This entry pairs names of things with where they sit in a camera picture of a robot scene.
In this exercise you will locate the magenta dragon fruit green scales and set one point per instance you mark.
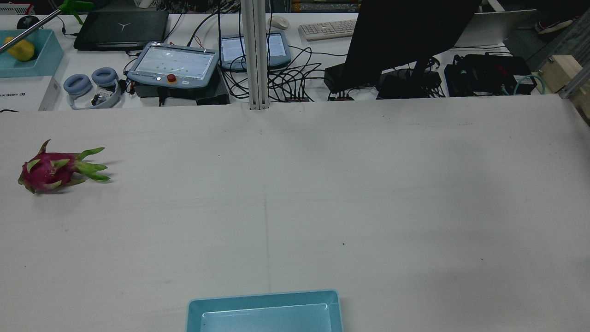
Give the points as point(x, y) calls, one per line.
point(46, 170)

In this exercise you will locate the black box under pendant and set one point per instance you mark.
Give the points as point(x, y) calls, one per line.
point(212, 94)

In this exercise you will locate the grey blue teach pendant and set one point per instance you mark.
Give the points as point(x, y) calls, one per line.
point(279, 48)

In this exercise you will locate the white keyboard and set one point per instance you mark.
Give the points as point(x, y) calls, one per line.
point(327, 29)

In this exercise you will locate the white computer mouse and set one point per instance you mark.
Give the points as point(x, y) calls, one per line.
point(279, 22)

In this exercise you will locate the light blue plastic tray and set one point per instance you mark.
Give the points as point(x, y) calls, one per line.
point(267, 318)

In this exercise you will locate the teach pendant red button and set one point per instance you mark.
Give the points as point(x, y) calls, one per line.
point(175, 62)

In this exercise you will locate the black Huawei monitor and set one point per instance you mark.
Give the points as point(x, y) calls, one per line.
point(405, 37)

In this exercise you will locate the black mini computer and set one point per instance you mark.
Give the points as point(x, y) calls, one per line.
point(484, 74)

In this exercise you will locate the black laptop closed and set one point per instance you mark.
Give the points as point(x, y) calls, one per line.
point(120, 30)

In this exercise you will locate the pale blue headphones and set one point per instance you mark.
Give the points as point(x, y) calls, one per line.
point(78, 84)

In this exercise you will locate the silver Huawei laptop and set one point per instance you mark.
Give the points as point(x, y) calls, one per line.
point(493, 27)

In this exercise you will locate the light blue plastic bin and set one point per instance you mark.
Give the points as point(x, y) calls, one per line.
point(46, 55)

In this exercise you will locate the metal reacher green claw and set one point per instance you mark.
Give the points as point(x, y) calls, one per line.
point(73, 6)

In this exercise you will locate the white cardboard box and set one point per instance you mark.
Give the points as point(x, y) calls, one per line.
point(27, 94)

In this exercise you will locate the wooden block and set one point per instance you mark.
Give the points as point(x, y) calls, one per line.
point(560, 71)

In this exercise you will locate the yellow fruit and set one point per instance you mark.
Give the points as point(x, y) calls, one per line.
point(22, 50)

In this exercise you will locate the black computer mouse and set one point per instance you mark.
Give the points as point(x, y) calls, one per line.
point(27, 21)

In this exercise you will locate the aluminium profile post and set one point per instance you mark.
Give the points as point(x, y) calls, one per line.
point(256, 55)

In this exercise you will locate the aluminium frame strut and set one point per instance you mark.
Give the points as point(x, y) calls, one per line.
point(574, 87)

